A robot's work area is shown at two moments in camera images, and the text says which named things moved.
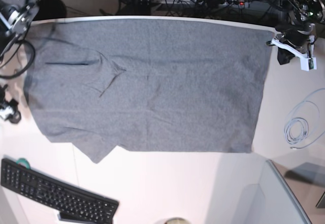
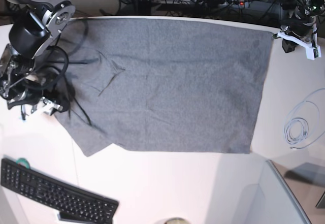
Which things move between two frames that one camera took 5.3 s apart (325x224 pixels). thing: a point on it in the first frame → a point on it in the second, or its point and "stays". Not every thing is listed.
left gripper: (12, 103) → (34, 90)
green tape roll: (22, 160) stays
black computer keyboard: (41, 187) stays
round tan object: (176, 220) stays
